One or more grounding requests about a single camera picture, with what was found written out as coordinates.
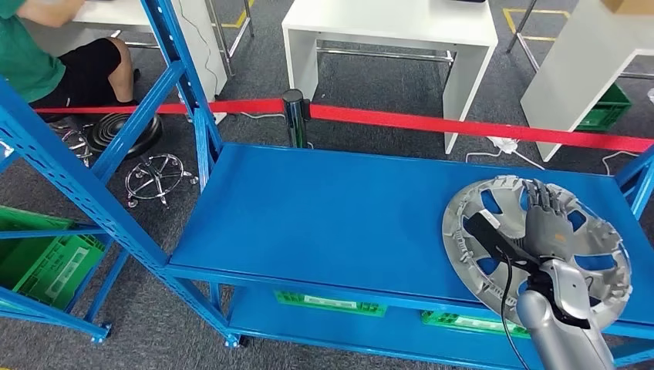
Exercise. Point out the chrome barrier post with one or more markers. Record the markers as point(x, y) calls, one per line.
point(295, 117)

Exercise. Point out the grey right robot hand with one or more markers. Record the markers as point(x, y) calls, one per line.
point(549, 235)

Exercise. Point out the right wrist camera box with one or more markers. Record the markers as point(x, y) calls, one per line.
point(490, 237)

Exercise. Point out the seated person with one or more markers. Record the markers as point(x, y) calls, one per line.
point(25, 56)

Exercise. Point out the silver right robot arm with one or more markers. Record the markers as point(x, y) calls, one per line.
point(562, 332)

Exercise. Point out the blue metal shelf rack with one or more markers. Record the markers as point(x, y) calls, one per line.
point(332, 214)
point(51, 314)

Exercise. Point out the red barrier belt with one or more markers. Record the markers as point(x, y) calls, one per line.
point(408, 121)

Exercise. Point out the silver plastic wheel hubcap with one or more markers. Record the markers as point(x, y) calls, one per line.
point(462, 240)

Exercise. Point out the white power strip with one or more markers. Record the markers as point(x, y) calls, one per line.
point(503, 144)

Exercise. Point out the white table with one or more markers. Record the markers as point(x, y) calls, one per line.
point(199, 41)
point(577, 66)
point(388, 20)

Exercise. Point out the steel table frame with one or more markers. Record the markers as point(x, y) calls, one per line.
point(217, 35)
point(521, 25)

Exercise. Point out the black stool with chrome base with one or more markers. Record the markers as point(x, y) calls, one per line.
point(76, 145)
point(102, 133)

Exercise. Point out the cardboard box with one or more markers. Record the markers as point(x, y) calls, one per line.
point(628, 5)

